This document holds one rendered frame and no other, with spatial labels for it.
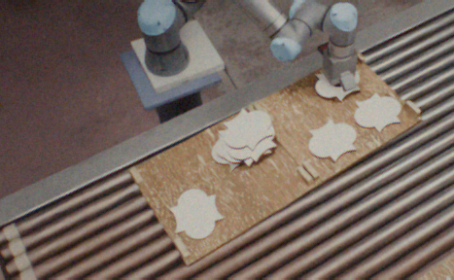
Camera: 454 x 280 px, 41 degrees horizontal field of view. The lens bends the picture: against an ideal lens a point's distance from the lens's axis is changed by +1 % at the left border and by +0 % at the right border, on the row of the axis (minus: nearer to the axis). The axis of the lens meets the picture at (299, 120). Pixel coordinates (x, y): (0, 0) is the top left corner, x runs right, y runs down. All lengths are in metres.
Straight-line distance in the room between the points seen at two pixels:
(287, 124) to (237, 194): 0.28
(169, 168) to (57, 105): 1.58
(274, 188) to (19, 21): 2.40
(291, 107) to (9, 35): 2.21
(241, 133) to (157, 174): 0.27
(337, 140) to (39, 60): 2.13
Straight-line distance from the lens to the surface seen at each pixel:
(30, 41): 3.63
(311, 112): 1.83
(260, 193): 1.67
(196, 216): 1.65
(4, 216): 1.84
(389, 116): 1.83
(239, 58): 3.26
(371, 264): 1.61
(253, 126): 1.72
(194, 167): 1.74
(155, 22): 1.88
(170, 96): 1.99
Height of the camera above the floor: 2.39
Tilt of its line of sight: 53 degrees down
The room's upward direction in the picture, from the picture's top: 1 degrees clockwise
